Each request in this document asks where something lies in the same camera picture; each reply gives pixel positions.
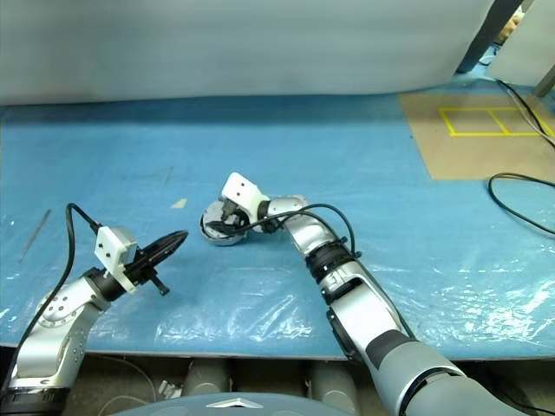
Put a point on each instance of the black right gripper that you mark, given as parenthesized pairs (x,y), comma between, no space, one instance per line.
(236,216)

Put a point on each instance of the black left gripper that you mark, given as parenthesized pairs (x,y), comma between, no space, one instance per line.
(139,271)

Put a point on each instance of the silver motor base copper windings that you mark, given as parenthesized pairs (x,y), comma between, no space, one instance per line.
(225,242)

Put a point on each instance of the silver round motor cover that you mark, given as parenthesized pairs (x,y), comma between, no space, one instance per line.
(210,214)

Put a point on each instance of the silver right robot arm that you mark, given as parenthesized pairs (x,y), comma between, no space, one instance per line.
(360,312)

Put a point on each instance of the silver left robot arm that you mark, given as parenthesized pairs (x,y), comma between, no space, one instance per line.
(56,329)

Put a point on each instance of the small beige tape piece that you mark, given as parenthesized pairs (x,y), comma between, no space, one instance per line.
(180,203)

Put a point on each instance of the blue plastic table sheet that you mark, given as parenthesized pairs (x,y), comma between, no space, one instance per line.
(303,294)

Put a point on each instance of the dark grey rounded cylinder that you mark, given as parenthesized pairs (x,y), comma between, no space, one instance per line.
(334,385)
(207,377)

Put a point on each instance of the white plastic clip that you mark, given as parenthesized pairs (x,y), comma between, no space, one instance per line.
(170,388)

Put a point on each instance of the grey robot torso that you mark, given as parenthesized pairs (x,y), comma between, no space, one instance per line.
(195,407)

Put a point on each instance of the white backdrop board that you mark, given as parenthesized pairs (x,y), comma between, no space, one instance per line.
(217,43)

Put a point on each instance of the brown cardboard sheet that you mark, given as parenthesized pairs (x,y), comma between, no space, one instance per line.
(459,151)

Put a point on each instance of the yellow tape rectangle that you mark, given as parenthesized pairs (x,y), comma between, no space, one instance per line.
(494,134)

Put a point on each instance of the white panel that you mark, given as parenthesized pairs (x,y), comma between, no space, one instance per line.
(520,56)

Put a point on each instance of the tan lumpy object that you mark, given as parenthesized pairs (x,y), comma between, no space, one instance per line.
(509,28)

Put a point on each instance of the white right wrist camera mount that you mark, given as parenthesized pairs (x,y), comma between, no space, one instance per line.
(240,188)

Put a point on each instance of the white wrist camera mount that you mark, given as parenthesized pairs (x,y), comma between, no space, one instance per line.
(240,188)
(108,249)

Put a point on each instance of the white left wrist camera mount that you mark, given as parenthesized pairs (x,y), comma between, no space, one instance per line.
(108,249)

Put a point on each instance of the short grey metal post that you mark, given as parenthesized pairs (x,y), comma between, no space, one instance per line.
(545,84)

